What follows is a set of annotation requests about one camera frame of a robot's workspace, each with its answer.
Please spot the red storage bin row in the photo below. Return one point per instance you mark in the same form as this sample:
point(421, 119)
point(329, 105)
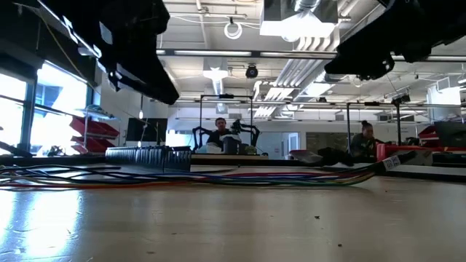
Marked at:
point(91, 145)
point(96, 128)

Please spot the hanging light bulb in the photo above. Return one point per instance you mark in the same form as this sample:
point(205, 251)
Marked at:
point(141, 114)

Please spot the black neighbour-station camera frame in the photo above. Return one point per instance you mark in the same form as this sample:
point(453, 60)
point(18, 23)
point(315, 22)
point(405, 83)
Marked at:
point(225, 96)

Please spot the black neighbour-station robot arm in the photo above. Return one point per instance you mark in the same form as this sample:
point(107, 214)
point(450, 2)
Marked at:
point(251, 131)
point(198, 136)

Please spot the black camera on stand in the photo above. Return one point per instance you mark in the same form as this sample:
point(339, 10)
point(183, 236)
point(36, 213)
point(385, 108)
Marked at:
point(400, 98)

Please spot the person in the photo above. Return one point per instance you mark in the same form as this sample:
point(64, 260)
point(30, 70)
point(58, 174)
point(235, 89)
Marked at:
point(219, 132)
point(362, 143)

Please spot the black dome ceiling camera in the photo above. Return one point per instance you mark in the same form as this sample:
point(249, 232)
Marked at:
point(252, 71)

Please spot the black and red toolbox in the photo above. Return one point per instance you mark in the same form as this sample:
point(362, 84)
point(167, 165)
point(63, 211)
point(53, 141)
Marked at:
point(451, 134)

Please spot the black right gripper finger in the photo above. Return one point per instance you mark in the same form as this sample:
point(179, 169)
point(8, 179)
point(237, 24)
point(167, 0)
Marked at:
point(364, 54)

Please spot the grey glove with red cuff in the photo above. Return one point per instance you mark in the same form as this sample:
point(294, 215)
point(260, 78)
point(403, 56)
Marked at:
point(306, 156)

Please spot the dark grey bin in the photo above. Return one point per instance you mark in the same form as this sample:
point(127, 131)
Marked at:
point(231, 145)

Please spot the white bag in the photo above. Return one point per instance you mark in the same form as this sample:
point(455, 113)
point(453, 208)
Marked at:
point(209, 148)

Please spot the black monitor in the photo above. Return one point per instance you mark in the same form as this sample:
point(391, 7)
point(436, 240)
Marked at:
point(145, 129)

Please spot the black work glove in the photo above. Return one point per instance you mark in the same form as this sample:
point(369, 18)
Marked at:
point(336, 157)

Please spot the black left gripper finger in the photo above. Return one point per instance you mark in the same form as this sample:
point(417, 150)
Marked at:
point(149, 82)
point(116, 81)

